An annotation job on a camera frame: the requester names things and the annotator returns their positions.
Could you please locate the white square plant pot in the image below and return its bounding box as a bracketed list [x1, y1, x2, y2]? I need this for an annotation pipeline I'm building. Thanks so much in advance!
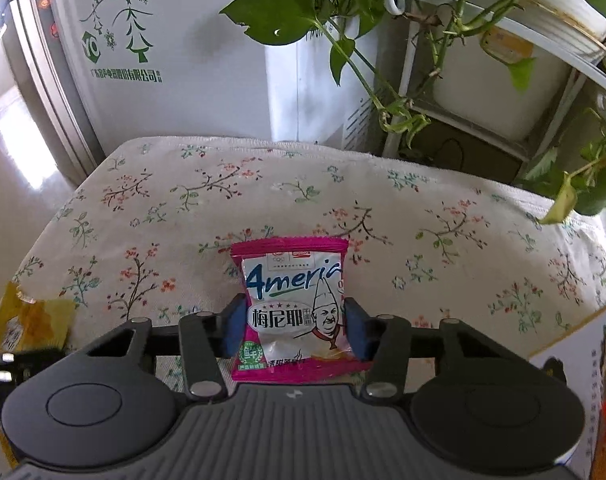
[430, 24, 575, 142]

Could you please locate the pink and white snack packet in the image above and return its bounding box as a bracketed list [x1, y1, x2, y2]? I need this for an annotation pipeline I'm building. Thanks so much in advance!
[230, 238, 374, 384]

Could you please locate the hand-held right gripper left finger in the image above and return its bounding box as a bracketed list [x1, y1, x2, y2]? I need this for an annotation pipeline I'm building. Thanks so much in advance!
[85, 295, 248, 397]

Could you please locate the green pothos plant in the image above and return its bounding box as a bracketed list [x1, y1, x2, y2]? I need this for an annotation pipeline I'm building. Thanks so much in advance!
[219, 0, 606, 227]

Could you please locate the white round plant pot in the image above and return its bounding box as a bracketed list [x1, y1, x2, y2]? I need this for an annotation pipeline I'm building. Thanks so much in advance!
[483, 0, 606, 59]

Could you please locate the metal door frame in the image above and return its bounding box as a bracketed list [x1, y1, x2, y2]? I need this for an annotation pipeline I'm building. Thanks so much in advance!
[2, 0, 100, 177]

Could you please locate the white carton green tree print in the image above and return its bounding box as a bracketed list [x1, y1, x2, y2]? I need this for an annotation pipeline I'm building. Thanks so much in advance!
[43, 0, 385, 155]

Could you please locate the yellow snack packet white label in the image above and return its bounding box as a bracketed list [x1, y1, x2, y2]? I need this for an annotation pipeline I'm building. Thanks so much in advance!
[0, 281, 78, 357]

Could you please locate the white metal plant rack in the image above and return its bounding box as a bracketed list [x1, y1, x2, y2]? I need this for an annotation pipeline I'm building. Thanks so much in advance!
[375, 0, 606, 172]

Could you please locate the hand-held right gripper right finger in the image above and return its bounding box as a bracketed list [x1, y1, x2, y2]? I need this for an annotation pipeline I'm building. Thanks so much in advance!
[344, 297, 509, 399]

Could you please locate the cardboard box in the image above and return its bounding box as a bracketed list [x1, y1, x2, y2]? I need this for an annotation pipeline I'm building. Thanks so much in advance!
[528, 291, 606, 480]

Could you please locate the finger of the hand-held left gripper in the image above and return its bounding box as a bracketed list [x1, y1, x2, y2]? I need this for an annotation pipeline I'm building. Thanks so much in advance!
[0, 346, 68, 392]

